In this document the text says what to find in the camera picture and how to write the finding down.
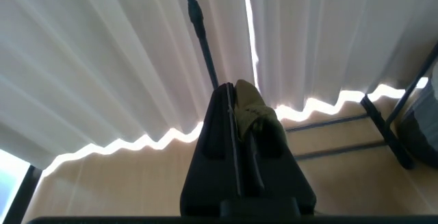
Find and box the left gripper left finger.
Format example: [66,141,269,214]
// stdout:
[180,82,243,217]

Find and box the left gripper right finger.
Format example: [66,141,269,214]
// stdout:
[239,124,317,216]

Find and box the green printed shirt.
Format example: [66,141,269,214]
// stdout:
[234,79,288,146]

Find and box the black clothes rack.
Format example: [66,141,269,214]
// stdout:
[180,0,438,170]

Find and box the white laundry basket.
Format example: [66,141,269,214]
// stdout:
[398,79,438,169]

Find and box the beige curtain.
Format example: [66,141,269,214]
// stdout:
[0,0,438,179]

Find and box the window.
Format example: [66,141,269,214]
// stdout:
[0,148,42,224]

